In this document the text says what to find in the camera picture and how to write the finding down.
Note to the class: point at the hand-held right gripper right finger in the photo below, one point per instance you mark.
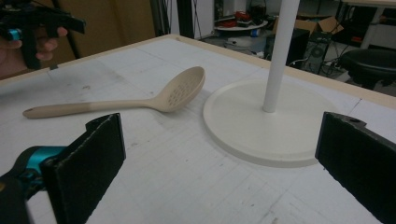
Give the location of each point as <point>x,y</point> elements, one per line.
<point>358,155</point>

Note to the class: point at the beige slotted spoon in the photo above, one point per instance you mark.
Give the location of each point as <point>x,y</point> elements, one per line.
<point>174,91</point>

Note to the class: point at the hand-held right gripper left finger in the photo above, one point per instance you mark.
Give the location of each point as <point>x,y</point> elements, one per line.
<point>87,165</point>

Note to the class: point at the black computer tower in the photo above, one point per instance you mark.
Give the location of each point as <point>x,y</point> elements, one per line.
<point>297,46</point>

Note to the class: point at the brown cardboard box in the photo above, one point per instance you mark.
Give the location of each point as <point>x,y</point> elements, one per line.
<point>320,25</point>

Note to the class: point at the white round side table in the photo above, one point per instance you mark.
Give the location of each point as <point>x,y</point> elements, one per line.
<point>241,27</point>

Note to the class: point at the white stand with round base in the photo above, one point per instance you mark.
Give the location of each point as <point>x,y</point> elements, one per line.
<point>267,124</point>

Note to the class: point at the black round stool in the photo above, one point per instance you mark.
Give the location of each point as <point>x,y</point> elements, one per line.
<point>370,65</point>

